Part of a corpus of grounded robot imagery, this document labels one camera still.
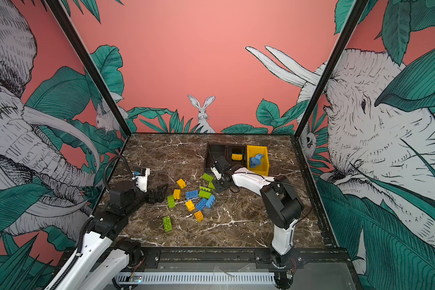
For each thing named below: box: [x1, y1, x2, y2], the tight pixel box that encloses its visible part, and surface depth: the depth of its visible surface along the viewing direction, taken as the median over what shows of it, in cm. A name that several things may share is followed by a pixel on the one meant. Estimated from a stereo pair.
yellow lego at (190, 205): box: [184, 199, 196, 212], surface depth 90 cm
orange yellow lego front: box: [193, 210, 204, 222], surface depth 85 cm
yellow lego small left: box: [172, 189, 181, 200], surface depth 92 cm
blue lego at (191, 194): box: [185, 190, 199, 199], surface depth 95 cm
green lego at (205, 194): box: [198, 189, 213, 200], surface depth 94 cm
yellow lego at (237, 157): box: [231, 154, 243, 161], surface depth 109 cm
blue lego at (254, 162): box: [249, 157, 261, 169], surface depth 105 cm
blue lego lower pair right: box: [205, 194, 216, 210], surface depth 90 cm
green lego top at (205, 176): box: [201, 172, 215, 182], surface depth 100 cm
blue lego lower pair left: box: [195, 197, 208, 211], surface depth 92 cm
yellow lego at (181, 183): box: [176, 178, 187, 190], surface depth 97 cm
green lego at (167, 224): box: [162, 216, 173, 232], surface depth 84 cm
